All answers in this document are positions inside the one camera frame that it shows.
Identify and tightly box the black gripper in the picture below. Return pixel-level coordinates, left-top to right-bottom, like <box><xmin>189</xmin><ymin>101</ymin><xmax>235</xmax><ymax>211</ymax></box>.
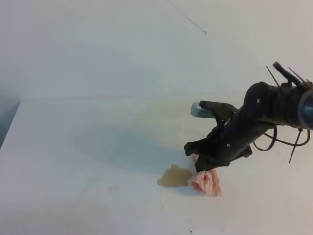
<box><xmin>184</xmin><ymin>82</ymin><xmax>287</xmax><ymax>172</ymax></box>

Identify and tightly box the pink striped rag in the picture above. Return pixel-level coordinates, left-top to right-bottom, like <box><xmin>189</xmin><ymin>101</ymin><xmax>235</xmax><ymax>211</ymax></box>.
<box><xmin>188</xmin><ymin>169</ymin><xmax>222</xmax><ymax>197</ymax></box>

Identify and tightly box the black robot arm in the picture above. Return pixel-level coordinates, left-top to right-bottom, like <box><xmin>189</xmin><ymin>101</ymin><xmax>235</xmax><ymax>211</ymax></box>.
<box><xmin>184</xmin><ymin>62</ymin><xmax>313</xmax><ymax>172</ymax></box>

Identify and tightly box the brown coffee stain puddle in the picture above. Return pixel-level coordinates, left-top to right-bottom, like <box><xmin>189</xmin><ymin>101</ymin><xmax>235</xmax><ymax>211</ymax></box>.
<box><xmin>157</xmin><ymin>164</ymin><xmax>193</xmax><ymax>188</ymax></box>

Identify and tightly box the black cable loop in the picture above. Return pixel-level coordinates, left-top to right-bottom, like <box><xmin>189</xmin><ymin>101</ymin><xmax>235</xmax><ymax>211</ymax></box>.
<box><xmin>251</xmin><ymin>126</ymin><xmax>311</xmax><ymax>164</ymax></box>

